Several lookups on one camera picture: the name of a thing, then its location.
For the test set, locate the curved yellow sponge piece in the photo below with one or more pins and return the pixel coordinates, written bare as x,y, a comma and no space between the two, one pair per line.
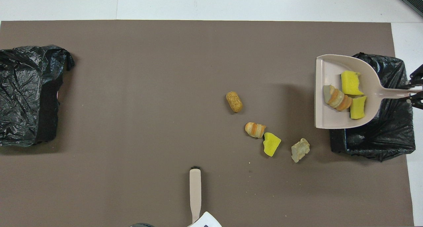
358,108

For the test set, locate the notched yellow sponge block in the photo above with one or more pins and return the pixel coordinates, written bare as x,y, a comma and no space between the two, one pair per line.
351,83

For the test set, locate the beige plastic dustpan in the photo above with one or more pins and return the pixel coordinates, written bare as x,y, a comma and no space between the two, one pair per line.
327,75

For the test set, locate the thick yellow sponge chunk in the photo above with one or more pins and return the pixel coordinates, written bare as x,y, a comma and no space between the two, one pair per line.
271,144

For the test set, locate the brown crusty bread roll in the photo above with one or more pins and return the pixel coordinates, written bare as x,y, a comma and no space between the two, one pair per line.
234,102

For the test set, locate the beige hand brush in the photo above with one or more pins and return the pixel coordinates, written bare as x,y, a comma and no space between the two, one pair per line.
195,194

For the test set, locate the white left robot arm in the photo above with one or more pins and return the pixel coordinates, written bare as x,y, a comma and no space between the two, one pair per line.
208,220

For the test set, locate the open black bag-lined bin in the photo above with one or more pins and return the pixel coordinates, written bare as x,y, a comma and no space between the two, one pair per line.
390,137

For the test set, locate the black bag-covered bin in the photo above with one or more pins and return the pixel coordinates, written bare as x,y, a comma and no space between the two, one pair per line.
23,94

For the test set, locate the pale bread chunk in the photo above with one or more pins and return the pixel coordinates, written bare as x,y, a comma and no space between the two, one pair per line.
300,150

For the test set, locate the brown table mat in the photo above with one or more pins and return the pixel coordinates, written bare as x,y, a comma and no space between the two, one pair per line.
132,88

